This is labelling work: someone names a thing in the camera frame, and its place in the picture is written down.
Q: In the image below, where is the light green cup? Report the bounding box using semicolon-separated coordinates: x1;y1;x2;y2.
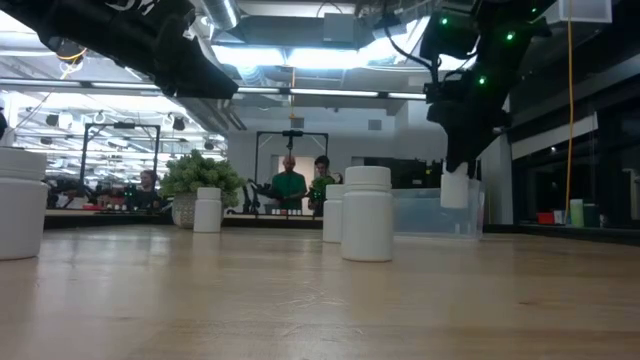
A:
569;198;585;227

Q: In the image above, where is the long ceiling light strip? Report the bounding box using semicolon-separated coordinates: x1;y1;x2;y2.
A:
0;77;429;100

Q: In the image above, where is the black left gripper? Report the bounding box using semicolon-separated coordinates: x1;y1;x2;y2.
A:
89;0;239;100

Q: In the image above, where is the silver ventilation duct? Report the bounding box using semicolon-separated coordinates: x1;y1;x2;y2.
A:
202;0;241;31

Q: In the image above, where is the green artificial plant in pot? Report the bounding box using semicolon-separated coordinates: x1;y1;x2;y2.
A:
158;148;247;230

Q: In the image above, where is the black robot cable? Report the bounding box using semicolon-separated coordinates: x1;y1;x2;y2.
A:
382;19;436;86

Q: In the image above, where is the grey ceiling box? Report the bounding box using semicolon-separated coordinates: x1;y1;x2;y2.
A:
322;12;361;44

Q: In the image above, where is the white plastic pill bottle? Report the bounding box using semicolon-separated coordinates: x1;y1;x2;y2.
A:
193;186;223;234
341;165;395;263
322;183;347;244
440;160;470;210
0;147;50;261

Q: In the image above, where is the clear plastic basket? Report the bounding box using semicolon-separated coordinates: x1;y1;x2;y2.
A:
391;177;486;240

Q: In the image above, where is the black table frame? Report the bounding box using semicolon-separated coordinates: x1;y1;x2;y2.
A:
43;213;640;247

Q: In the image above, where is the black rig frame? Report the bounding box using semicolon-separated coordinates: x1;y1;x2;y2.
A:
254;130;330;216
79;122;162;194

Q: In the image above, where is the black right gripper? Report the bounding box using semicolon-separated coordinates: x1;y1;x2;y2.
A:
424;69;514;179

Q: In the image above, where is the white ceiling panel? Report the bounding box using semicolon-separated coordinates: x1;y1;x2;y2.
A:
544;0;614;25

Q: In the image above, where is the dark green cup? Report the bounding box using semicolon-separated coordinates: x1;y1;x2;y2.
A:
583;202;601;229

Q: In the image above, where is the yellow extension cable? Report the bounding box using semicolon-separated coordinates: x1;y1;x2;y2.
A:
564;0;575;224

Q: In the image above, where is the person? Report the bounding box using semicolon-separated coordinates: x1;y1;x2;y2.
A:
307;155;345;216
125;169;164;210
271;154;308;212

